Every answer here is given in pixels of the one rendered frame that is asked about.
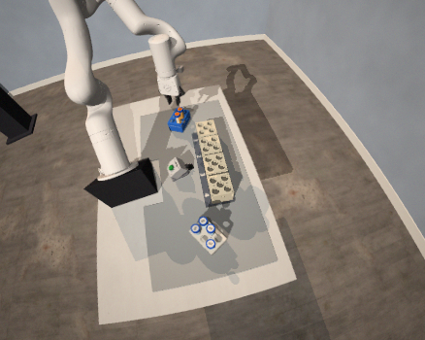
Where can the blue tube rack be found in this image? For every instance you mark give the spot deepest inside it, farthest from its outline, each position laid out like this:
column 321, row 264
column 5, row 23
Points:
column 177, row 127

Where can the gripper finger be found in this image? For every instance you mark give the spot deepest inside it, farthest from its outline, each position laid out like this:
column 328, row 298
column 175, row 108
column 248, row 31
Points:
column 178, row 97
column 169, row 98

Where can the beige bucket adapter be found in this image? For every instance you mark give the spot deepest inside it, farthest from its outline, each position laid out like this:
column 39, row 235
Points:
column 215, row 164
column 209, row 125
column 211, row 147
column 220, row 187

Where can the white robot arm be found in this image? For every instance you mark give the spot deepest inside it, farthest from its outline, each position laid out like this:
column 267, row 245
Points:
column 81, row 86

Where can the beige tube rack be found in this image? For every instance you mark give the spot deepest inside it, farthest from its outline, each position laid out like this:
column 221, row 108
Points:
column 217, row 237

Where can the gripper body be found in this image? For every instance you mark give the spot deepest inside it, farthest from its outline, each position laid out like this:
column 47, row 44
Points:
column 170, row 85

